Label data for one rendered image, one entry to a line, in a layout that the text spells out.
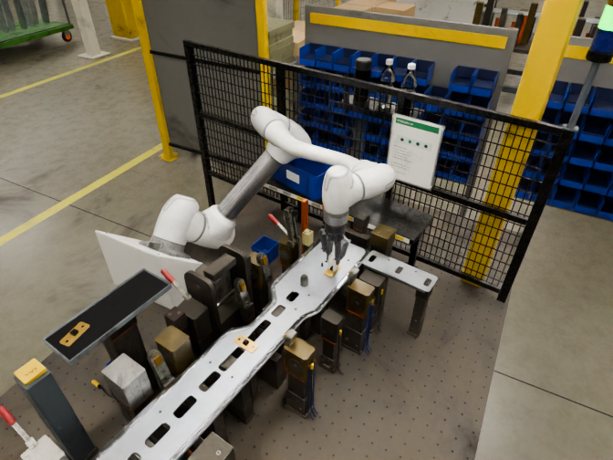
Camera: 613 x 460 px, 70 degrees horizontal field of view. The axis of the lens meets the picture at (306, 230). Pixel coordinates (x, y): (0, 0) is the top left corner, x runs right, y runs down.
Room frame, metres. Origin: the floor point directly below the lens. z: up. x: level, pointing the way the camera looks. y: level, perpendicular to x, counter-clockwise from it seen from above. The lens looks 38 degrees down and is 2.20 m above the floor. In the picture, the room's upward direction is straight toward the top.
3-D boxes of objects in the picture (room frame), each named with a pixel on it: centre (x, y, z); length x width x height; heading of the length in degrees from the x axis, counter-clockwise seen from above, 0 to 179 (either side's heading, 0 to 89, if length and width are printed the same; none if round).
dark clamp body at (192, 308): (1.01, 0.40, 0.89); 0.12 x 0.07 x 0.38; 56
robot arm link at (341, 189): (1.29, -0.12, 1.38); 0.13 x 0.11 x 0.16; 120
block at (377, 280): (1.25, -0.27, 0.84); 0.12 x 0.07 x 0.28; 56
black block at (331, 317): (1.04, -0.11, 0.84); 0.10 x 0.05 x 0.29; 56
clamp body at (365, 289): (1.14, -0.21, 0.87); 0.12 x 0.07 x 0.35; 56
